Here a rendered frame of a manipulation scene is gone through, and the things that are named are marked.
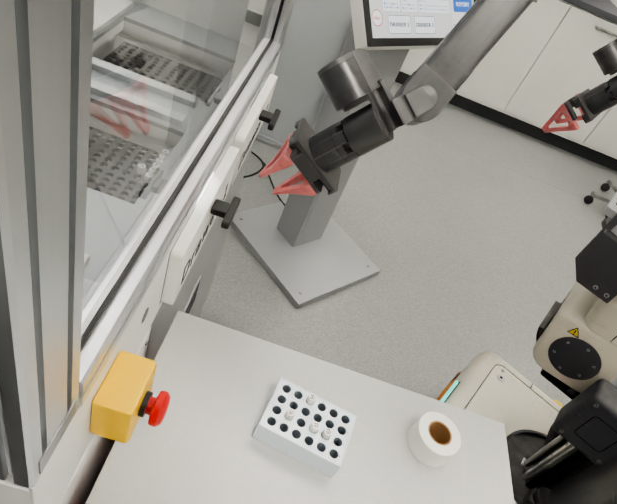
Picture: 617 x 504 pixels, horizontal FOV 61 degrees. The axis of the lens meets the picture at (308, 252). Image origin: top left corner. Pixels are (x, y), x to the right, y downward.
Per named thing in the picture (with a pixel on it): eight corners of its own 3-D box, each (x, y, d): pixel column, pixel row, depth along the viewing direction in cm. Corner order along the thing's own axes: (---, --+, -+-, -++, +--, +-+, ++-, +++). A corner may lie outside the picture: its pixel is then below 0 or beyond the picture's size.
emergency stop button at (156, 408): (171, 404, 62) (175, 387, 60) (158, 435, 60) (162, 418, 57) (146, 396, 62) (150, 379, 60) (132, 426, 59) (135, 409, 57)
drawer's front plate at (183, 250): (227, 195, 98) (240, 147, 91) (171, 307, 77) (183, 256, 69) (218, 191, 98) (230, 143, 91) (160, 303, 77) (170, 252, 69)
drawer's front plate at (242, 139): (265, 118, 122) (278, 75, 114) (231, 187, 100) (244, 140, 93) (258, 115, 122) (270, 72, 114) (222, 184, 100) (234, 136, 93)
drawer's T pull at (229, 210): (240, 203, 85) (241, 196, 84) (227, 231, 80) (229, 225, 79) (218, 195, 85) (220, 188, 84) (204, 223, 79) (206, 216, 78)
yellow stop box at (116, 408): (156, 393, 65) (163, 362, 60) (131, 448, 59) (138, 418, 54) (116, 380, 64) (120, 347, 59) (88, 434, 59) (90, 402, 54)
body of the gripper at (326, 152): (293, 122, 76) (335, 97, 73) (331, 174, 81) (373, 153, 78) (285, 143, 72) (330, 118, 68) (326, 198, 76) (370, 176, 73)
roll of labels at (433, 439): (455, 446, 83) (468, 435, 80) (435, 477, 78) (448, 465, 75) (420, 414, 85) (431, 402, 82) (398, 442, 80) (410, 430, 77)
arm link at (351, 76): (443, 104, 67) (427, 110, 75) (403, 18, 65) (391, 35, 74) (360, 149, 68) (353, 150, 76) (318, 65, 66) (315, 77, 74)
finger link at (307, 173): (259, 156, 81) (308, 128, 77) (286, 190, 85) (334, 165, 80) (248, 179, 76) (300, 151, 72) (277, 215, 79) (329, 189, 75)
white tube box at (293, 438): (347, 428, 79) (357, 416, 76) (331, 478, 72) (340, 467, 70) (274, 390, 79) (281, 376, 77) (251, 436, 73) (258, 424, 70)
